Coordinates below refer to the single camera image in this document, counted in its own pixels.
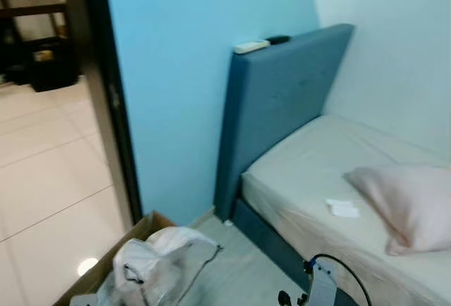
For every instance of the pink patterned pillow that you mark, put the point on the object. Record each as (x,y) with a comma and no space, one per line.
(409,200)

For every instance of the dark blue bed base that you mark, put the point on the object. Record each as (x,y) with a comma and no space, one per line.
(268,239)

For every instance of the white folded paper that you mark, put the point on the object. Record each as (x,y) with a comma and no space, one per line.
(343,209)

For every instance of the beige mattress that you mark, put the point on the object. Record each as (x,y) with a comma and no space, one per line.
(317,158)

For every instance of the brown cardboard box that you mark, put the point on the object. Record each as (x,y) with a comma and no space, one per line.
(144,223)

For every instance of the blue upholstered headboard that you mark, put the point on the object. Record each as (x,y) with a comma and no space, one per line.
(275,101)

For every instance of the white remote control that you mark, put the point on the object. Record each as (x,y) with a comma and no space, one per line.
(251,46)

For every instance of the black remote control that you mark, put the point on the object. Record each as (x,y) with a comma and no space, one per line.
(278,39)

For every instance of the small black cabinet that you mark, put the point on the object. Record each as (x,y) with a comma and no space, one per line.
(53,73)

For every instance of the dark wooden shelf unit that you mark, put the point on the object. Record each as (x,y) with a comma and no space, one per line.
(28,6)

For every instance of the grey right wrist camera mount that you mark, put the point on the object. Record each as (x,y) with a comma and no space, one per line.
(323,285)

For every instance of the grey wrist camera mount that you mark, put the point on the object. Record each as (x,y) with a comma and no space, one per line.
(84,300)
(323,285)

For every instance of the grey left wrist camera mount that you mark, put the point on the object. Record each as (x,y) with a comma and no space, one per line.
(84,300)

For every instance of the dark door frame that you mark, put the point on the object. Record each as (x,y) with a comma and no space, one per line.
(106,73)

